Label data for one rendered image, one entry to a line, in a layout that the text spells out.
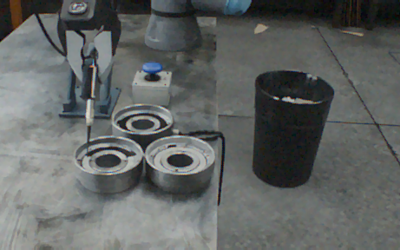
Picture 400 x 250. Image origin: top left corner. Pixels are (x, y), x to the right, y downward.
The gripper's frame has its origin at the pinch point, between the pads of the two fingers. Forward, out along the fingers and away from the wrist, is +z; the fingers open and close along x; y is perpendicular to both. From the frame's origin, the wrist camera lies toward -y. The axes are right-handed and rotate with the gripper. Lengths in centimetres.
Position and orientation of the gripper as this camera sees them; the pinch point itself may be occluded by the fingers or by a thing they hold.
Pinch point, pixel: (91, 77)
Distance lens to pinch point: 74.4
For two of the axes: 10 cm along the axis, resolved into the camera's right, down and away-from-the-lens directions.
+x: -9.9, -0.5, 1.1
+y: 1.2, -5.0, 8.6
